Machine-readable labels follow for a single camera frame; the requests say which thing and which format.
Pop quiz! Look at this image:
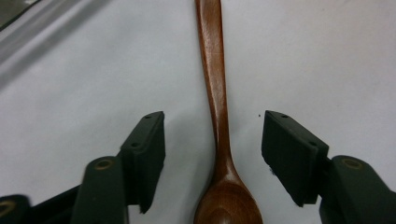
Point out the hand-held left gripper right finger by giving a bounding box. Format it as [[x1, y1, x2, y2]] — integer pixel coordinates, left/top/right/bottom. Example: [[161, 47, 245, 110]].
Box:
[[261, 109, 331, 208]]

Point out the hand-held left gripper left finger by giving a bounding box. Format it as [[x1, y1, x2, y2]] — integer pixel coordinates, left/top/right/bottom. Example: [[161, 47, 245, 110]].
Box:
[[119, 110, 166, 215]]

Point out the brown wooden spoon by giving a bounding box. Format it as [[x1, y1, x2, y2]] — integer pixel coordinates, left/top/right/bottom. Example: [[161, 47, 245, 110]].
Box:
[[192, 0, 264, 224]]

